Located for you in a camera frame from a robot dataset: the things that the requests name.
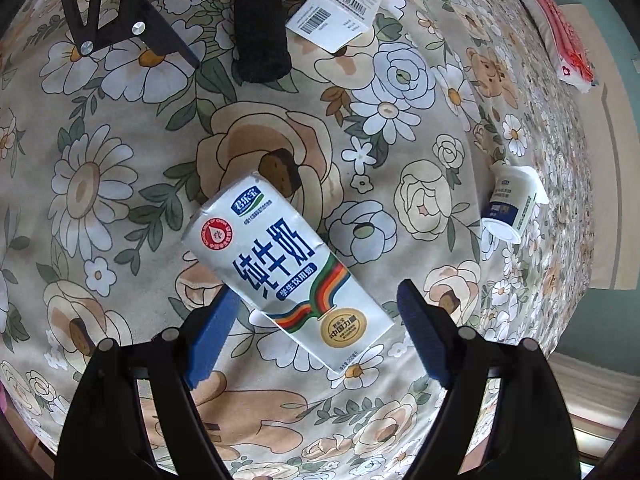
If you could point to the white bed headboard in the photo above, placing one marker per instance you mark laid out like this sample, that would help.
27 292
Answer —
615 185

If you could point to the white milk carton rainbow stripe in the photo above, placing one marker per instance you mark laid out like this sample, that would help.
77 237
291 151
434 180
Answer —
285 270

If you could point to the white yogurt cup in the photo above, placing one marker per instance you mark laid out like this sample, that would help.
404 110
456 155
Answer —
512 200

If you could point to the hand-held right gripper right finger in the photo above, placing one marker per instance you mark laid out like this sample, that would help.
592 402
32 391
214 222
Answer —
425 335

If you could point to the white carton with barcode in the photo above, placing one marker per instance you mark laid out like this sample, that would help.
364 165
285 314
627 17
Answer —
340 5

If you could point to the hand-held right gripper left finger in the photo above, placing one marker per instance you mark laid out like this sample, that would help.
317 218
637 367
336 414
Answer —
212 340

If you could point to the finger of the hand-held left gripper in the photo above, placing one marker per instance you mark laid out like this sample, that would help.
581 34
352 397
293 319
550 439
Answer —
160 30

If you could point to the black cylinder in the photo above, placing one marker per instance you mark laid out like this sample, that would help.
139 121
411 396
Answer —
260 30

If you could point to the floral bed sheet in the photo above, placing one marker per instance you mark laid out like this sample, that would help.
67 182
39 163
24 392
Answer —
125 185

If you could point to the white pillow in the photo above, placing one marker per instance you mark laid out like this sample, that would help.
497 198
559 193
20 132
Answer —
570 74

